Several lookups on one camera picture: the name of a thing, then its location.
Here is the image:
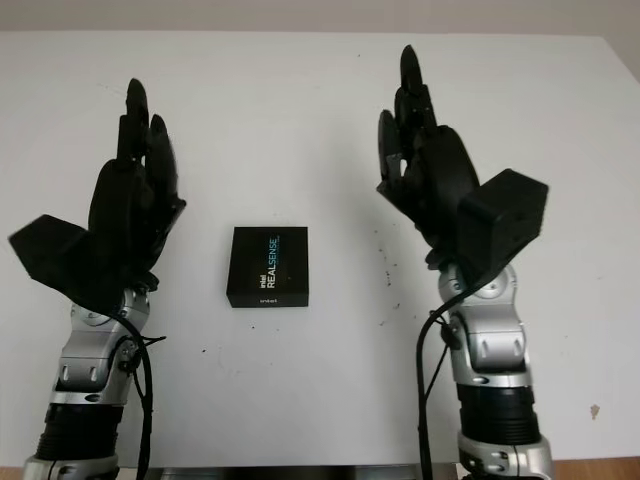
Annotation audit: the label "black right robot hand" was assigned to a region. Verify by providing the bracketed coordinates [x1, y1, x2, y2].
[375, 44, 479, 266]

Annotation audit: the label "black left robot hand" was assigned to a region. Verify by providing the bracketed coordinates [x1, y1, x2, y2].
[87, 77, 187, 296]

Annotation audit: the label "black printed box lid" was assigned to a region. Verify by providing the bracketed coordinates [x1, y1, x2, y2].
[224, 225, 310, 309]

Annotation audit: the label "dark grey robot torso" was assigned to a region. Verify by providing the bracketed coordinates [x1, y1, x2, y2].
[144, 467, 456, 480]

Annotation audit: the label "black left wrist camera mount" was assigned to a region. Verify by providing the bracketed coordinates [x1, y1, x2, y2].
[8, 214, 126, 316]

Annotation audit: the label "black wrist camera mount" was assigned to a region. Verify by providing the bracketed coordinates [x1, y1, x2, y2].
[457, 168, 550, 281]
[8, 214, 126, 316]

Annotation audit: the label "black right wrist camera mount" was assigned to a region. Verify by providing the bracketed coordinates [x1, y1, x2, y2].
[457, 168, 550, 281]

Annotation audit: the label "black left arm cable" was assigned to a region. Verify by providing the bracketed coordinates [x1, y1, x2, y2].
[112, 314, 167, 480]

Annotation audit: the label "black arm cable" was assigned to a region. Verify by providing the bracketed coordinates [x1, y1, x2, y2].
[112, 314, 167, 480]
[415, 294, 461, 480]

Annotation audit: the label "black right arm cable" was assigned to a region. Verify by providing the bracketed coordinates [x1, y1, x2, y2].
[415, 294, 461, 480]

